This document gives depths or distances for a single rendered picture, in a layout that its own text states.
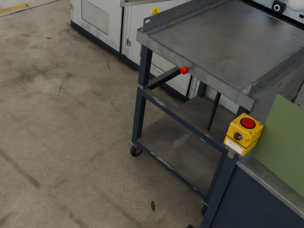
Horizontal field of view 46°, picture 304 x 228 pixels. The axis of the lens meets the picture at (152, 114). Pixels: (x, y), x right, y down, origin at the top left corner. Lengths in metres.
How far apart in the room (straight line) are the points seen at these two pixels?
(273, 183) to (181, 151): 0.88
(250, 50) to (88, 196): 1.11
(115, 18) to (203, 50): 1.36
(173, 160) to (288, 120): 0.96
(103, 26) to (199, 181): 1.58
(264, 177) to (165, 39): 0.73
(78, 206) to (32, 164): 0.39
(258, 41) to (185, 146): 0.71
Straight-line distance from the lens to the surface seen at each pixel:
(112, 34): 2.91
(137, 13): 2.63
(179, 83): 2.55
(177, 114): 1.70
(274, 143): 1.21
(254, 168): 1.26
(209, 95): 2.44
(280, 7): 2.00
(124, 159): 2.17
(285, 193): 1.24
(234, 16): 1.92
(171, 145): 2.04
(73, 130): 2.32
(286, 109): 1.13
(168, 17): 1.73
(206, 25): 1.78
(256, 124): 1.18
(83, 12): 3.15
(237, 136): 1.15
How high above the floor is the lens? 1.64
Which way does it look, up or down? 42 degrees down
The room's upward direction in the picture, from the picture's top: 9 degrees clockwise
